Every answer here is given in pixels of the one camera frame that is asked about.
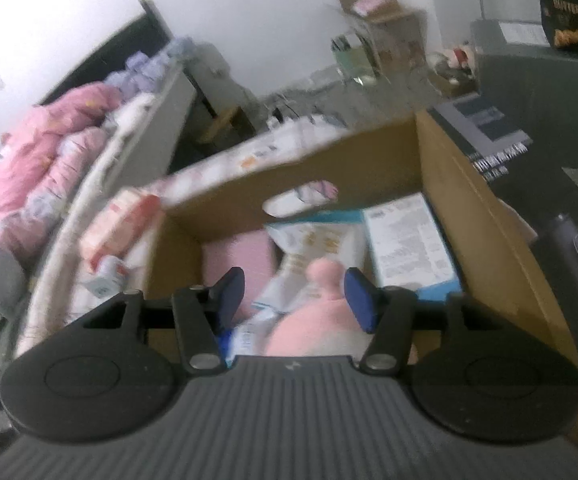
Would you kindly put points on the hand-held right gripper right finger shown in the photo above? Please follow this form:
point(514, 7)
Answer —
point(361, 300)

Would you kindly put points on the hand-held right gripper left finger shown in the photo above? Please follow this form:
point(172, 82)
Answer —
point(231, 292)

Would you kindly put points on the pink soft pack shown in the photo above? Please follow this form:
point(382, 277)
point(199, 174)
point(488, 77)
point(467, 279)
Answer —
point(239, 260)

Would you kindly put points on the pink plush toy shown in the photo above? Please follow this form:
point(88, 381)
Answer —
point(314, 325)

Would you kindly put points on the pink tissue packet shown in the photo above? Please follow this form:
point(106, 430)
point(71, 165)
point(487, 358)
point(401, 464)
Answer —
point(119, 225)

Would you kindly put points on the large cardboard box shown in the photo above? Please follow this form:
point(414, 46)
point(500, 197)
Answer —
point(469, 200)

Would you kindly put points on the white blue printed package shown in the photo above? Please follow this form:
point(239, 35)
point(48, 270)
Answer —
point(309, 245)
point(254, 330)

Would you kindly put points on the teal flat box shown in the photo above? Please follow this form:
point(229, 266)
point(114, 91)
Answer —
point(409, 245)

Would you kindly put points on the white fuzzy blanket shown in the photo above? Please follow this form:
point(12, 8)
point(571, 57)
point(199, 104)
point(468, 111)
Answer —
point(81, 200)

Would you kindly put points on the grey nightstand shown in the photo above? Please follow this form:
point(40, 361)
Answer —
point(214, 85)

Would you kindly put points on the black white printed carton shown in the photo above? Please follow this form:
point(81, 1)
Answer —
point(484, 125)

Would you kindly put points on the small cardboard box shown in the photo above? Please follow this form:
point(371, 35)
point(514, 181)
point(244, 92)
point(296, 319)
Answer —
point(451, 84)

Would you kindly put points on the green paper bag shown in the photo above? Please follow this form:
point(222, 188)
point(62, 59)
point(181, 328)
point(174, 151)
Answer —
point(354, 62)

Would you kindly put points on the pink quilt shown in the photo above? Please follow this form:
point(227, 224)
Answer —
point(44, 145)

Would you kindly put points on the purple cloth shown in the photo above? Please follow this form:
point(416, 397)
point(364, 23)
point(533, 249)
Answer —
point(139, 70)

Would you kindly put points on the open cardboard box with clutter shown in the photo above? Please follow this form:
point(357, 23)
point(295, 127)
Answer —
point(394, 35)

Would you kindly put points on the black headboard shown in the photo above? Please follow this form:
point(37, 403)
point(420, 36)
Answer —
point(104, 55)

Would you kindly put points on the grey storage box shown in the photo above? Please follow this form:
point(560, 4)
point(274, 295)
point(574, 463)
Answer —
point(544, 90)

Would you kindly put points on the grey bed frame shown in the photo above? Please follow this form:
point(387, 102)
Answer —
point(154, 130)

